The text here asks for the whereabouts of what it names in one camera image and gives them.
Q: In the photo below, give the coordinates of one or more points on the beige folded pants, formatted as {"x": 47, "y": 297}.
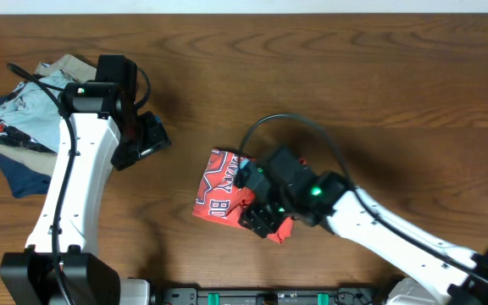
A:
{"x": 66, "y": 69}

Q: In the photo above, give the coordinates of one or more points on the black patterned folded garment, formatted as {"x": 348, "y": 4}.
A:
{"x": 10, "y": 136}

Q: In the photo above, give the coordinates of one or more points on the light blue folded shirt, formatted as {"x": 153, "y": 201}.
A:
{"x": 30, "y": 110}

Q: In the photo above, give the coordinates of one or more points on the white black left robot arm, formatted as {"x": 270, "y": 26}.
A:
{"x": 101, "y": 130}

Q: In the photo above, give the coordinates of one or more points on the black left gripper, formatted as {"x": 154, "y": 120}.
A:
{"x": 141, "y": 144}

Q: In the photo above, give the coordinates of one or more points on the navy blue folded garment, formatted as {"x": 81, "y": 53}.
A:
{"x": 22, "y": 181}

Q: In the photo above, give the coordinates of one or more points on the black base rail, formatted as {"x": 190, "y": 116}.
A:
{"x": 194, "y": 296}

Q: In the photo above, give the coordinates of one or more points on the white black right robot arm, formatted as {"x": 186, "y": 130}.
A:
{"x": 437, "y": 271}

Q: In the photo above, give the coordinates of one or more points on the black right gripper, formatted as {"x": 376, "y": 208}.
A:
{"x": 263, "y": 215}

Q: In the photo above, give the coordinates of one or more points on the red orange t-shirt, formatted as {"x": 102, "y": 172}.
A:
{"x": 218, "y": 200}

